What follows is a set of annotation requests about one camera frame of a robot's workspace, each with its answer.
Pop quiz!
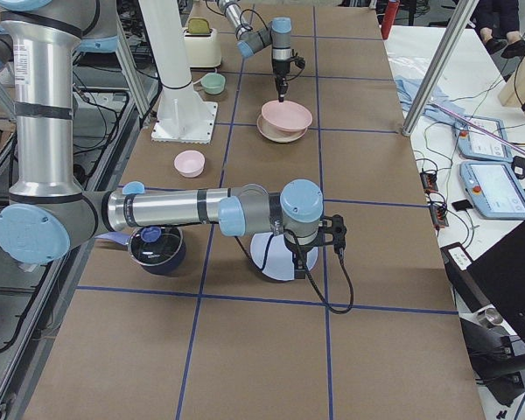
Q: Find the dark blue pot with lid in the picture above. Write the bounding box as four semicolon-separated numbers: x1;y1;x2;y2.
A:
96;226;186;276

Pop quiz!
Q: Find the cream plate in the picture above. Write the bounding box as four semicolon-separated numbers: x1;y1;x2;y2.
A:
256;115;307;144

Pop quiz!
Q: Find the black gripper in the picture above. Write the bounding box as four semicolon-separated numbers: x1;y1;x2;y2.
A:
272;57;305;102
283;214;347;279

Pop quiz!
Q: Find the green bowl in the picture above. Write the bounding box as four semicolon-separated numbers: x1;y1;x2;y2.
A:
200;73;226;95

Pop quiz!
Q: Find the blue plate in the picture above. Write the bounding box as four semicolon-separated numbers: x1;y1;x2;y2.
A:
249;233;295;282

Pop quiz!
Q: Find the pink plate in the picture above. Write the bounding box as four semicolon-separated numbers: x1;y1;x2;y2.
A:
261;100;313;132

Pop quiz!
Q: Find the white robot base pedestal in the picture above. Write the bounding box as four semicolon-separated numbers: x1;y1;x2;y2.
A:
139;0;218;144

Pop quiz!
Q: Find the light blue cloth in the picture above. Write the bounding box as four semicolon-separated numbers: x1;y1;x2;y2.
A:
395;74;465;118

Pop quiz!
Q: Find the teach pendant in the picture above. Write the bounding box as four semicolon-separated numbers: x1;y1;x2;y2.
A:
459;161;525;221
452;121;513;163

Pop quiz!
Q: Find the pink bowl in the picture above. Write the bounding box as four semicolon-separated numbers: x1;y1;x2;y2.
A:
173;150;206;178

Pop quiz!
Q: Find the aluminium frame post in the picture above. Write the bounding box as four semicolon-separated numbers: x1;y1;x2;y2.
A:
402;0;479;137

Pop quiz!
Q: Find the cream toaster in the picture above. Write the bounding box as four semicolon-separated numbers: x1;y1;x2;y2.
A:
183;17;222;68

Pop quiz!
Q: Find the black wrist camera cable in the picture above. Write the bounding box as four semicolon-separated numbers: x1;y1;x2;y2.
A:
262;227;356;314

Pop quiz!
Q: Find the upper teach pendant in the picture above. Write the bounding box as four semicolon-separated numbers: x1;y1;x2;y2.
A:
452;121;513;163

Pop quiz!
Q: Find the lower teach pendant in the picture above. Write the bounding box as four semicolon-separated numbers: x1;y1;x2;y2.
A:
459;161;525;221

